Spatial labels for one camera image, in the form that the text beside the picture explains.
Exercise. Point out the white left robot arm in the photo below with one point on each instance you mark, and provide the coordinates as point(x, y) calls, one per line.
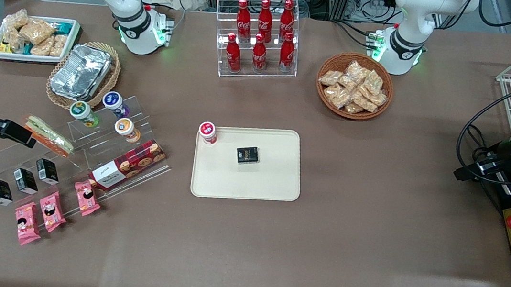
point(412, 17)

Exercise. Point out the oval wicker basket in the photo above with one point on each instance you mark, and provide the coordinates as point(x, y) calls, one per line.
point(113, 76)

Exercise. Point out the round wicker basket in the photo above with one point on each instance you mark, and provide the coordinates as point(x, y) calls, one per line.
point(325, 98)

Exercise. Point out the clear acrylic bottle rack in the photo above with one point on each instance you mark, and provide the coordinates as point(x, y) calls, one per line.
point(253, 75)

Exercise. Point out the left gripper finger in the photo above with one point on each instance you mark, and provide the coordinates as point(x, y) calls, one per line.
point(488, 163)
point(473, 173)

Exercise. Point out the beige plastic tray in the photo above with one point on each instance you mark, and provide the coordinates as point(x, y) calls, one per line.
point(270, 179)

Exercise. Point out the clear-wrapped rice cracker pack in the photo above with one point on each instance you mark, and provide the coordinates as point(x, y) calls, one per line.
point(330, 77)
point(356, 70)
point(42, 47)
point(12, 39)
point(59, 45)
point(338, 96)
point(37, 31)
point(373, 82)
point(347, 83)
point(353, 108)
point(365, 102)
point(15, 19)

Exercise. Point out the clear acrylic stepped stand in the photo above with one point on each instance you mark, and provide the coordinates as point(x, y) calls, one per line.
point(86, 153)

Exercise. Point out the aluminium foil container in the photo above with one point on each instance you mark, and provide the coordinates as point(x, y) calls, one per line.
point(81, 70)

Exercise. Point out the white rectangular bin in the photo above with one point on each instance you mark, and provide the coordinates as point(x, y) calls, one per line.
point(72, 41)

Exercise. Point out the red cola bottle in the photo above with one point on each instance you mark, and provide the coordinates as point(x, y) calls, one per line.
point(287, 19)
point(259, 55)
point(243, 19)
point(233, 54)
point(265, 19)
point(287, 53)

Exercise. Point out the red cookie box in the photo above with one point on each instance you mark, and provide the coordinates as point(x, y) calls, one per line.
point(130, 163)

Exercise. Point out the purple-cap small bottle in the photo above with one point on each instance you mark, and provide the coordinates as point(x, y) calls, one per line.
point(114, 101)

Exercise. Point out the black box white label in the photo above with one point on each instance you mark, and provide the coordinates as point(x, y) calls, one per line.
point(0, 191)
point(47, 171)
point(25, 181)

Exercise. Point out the black box gold print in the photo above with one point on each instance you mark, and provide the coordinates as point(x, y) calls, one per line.
point(248, 155)

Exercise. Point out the teal snack packet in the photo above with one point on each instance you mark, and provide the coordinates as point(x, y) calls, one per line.
point(62, 27)

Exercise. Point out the green-cap small bottle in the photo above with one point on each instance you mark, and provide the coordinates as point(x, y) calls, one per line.
point(82, 112)

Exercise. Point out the sandwich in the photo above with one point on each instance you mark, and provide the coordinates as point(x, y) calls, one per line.
point(49, 137)

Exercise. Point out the orange-cap small bottle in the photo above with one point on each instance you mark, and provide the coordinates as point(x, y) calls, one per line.
point(126, 128)

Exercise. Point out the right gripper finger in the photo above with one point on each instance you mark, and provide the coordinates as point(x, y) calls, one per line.
point(16, 129)
point(11, 137)

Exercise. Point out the pink snack packet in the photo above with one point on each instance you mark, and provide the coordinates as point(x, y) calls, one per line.
point(27, 223)
point(53, 212)
point(87, 198)

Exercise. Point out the red-cap small bottle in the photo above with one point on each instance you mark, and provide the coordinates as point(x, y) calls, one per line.
point(207, 132)

